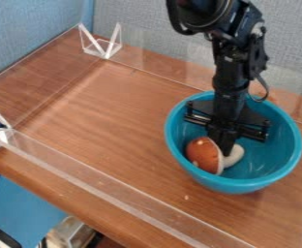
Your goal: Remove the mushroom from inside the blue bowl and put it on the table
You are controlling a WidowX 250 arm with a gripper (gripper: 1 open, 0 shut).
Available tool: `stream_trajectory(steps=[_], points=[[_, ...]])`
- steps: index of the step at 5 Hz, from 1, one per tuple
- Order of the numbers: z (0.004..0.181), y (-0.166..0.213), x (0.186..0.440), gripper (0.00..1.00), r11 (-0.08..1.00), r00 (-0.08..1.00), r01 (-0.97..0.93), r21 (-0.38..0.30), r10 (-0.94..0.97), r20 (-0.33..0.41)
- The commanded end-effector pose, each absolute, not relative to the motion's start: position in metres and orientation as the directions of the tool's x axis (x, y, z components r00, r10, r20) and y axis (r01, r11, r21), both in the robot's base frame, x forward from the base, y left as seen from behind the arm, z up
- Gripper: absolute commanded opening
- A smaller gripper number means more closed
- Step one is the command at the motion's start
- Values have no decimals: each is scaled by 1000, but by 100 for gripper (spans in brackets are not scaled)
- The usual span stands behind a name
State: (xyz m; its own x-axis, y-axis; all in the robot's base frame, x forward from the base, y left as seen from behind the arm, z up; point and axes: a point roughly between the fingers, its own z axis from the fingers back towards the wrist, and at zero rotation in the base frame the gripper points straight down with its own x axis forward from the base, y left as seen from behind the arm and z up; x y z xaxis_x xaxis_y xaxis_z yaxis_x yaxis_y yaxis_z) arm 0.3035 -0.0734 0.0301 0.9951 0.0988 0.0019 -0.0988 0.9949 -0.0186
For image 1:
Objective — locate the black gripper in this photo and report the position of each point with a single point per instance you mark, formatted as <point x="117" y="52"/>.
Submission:
<point x="251" y="125"/>

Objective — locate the brown and white toy mushroom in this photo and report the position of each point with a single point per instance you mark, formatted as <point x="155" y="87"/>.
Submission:
<point x="204" y="155"/>

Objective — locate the blue plastic bowl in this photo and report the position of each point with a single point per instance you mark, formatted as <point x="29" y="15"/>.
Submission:
<point x="267" y="161"/>

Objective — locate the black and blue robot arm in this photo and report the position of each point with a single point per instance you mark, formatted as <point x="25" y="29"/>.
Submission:
<point x="232" y="26"/>

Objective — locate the clear acrylic table barrier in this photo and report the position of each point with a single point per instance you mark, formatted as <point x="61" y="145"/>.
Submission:
<point x="86" y="148"/>

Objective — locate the clear acrylic corner bracket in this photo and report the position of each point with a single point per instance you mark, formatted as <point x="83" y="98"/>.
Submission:
<point x="99" y="47"/>

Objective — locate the grey metal frame piece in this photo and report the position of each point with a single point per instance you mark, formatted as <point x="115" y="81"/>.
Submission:
<point x="69" y="234"/>

